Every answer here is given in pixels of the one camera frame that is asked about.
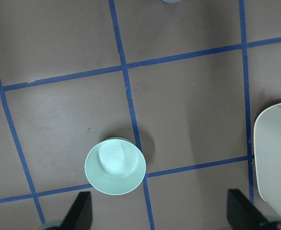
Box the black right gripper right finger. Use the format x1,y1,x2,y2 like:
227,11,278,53
227,189,275,230

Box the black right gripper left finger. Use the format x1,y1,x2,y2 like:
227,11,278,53
61,192,93,230

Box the blue cup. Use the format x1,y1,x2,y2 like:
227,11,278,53
162,0,182,4

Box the mint green bowl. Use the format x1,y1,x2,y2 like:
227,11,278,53
84,137,146,196

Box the cream white toaster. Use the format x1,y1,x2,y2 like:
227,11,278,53
253,103,281,217

